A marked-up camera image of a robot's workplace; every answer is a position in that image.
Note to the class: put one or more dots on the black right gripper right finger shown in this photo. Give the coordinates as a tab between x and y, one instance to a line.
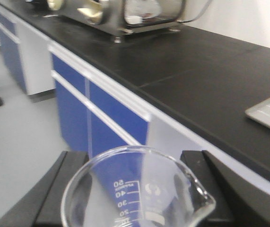
242	192

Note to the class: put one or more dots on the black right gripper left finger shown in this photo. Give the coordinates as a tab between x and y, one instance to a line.
40	206

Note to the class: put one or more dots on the clear glass beaker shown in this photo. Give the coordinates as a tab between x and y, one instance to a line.
135	186

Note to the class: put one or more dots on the blue and white bench cabinet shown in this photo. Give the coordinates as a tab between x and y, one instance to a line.
97	114

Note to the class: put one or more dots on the far blue bench cabinet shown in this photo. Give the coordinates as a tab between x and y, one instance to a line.
25	53

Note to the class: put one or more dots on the stainless steel glove box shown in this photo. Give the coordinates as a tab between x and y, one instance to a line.
123	17

